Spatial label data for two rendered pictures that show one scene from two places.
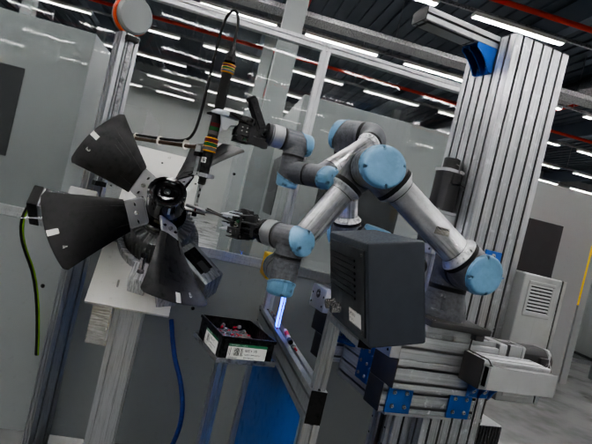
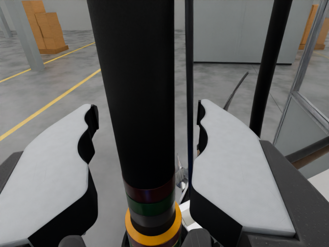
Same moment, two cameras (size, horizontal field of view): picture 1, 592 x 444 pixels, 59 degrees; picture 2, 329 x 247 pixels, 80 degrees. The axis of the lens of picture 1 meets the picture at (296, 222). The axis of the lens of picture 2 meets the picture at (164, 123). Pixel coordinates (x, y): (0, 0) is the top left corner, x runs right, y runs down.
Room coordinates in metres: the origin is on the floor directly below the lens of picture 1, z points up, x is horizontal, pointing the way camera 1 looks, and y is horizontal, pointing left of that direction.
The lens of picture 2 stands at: (1.72, 0.24, 1.56)
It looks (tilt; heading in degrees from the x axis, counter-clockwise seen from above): 33 degrees down; 111
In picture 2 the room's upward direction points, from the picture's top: 2 degrees counter-clockwise
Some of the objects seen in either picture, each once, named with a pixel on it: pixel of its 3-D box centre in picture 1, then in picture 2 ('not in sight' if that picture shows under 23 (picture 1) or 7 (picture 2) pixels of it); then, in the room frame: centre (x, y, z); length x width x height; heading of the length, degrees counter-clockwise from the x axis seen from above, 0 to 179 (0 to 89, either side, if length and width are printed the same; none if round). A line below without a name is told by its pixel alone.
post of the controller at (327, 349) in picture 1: (327, 348); not in sight; (1.23, -0.14, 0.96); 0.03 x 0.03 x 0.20; 12
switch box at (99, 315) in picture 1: (107, 310); not in sight; (1.96, 0.61, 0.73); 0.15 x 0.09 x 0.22; 12
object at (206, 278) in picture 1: (196, 272); not in sight; (1.71, 0.28, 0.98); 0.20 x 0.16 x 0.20; 12
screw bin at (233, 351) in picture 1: (235, 338); not in sight; (1.55, 0.10, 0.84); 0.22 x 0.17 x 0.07; 26
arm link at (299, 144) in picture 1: (296, 143); not in sight; (1.78, 0.06, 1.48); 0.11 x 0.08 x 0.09; 112
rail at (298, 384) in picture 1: (282, 349); not in sight; (1.65, -0.05, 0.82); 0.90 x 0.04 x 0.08; 12
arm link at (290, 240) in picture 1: (292, 240); not in sight; (1.42, 0.00, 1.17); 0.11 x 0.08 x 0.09; 49
